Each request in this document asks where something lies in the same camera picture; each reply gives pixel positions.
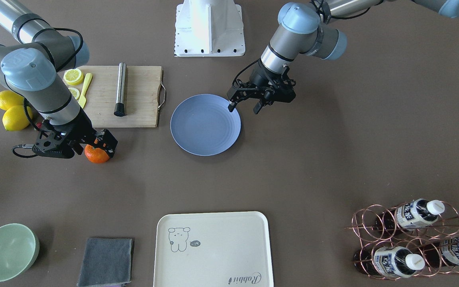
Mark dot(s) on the cream rabbit tray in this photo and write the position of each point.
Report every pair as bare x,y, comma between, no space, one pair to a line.
217,249

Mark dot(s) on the whole lemon lower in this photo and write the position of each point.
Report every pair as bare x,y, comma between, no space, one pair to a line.
14,119

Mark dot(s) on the orange fruit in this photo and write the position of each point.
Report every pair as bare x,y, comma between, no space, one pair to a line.
95,155

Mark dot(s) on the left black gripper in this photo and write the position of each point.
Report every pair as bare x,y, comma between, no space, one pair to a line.
260,78

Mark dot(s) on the lemon half upper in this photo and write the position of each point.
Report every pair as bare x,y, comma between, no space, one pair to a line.
73,77

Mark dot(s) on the green bowl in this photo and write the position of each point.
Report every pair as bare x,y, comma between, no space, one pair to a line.
19,248

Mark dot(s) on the grey folded cloth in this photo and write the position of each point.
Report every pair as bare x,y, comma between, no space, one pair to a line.
106,262

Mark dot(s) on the tea bottle back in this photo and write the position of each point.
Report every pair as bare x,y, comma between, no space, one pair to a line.
442,254
407,217

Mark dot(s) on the tea bottle front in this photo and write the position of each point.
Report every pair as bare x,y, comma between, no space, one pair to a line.
389,262

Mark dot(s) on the blue round plate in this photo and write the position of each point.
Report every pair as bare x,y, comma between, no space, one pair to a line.
202,125

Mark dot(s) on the copper wire bottle rack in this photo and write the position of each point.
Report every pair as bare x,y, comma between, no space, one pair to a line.
446,227

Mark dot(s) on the steel muddler black tip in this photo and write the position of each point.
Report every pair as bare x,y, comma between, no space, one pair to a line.
120,91

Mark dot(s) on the yellow plastic knife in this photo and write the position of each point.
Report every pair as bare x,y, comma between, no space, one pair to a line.
86,83

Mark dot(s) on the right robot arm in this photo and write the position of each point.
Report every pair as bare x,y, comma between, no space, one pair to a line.
32,68

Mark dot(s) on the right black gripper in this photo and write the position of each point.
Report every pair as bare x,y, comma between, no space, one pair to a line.
79,129

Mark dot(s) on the wooden cutting board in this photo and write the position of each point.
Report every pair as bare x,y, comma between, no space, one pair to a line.
142,95

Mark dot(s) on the tea bottle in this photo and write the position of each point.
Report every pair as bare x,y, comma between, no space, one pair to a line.
442,254
407,217
389,262

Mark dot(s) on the lemon half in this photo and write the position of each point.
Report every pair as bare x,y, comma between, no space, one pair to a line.
74,92
73,77

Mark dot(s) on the whole lemon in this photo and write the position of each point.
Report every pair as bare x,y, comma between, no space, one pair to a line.
14,119
9,99

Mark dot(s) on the whole lemon upper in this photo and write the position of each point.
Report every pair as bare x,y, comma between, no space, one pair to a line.
9,99

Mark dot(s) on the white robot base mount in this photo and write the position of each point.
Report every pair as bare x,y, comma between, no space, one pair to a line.
209,28

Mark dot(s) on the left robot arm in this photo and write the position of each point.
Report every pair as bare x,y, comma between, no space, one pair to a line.
303,30

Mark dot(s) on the lemon half lower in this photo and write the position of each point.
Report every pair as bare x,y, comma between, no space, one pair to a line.
74,92

